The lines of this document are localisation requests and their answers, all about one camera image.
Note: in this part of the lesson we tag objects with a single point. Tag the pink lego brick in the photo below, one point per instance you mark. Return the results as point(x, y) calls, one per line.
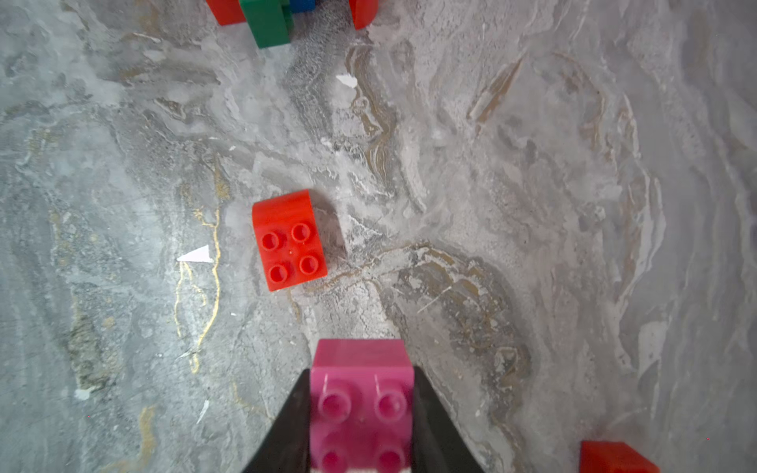
point(361, 405)

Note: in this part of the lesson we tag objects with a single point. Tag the red lego brick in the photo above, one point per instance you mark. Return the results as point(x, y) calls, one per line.
point(363, 12)
point(288, 240)
point(613, 457)
point(226, 12)

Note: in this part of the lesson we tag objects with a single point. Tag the blue lego brick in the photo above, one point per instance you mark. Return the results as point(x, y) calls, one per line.
point(302, 6)

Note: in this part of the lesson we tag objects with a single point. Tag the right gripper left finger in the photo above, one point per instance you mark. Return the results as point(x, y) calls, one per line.
point(286, 446)

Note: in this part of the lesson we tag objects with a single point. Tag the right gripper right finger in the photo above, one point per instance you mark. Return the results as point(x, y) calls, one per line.
point(436, 444)

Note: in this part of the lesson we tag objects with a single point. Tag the green lego brick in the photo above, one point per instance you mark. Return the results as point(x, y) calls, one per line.
point(270, 21)

